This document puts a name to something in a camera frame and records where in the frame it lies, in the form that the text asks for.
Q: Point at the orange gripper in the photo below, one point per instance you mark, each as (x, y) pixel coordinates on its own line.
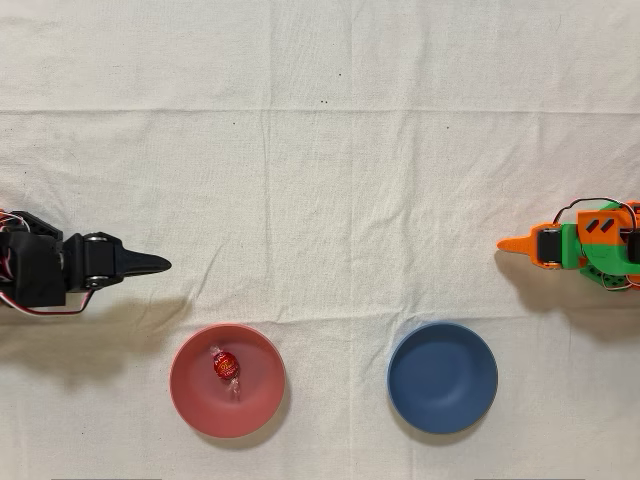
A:
(549, 246)

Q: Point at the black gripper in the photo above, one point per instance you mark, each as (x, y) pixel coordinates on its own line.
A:
(102, 261)

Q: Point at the red candy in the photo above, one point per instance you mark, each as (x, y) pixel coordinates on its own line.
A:
(225, 365)

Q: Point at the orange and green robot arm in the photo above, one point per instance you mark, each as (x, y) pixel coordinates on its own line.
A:
(600, 250)

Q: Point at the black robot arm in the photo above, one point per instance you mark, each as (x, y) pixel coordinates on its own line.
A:
(35, 270)

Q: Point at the blue bowl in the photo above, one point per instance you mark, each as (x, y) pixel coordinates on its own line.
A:
(442, 377)

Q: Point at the red bowl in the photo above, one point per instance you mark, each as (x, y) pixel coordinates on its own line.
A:
(260, 400)

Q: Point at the white tablecloth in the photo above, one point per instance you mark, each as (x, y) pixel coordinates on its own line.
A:
(350, 200)

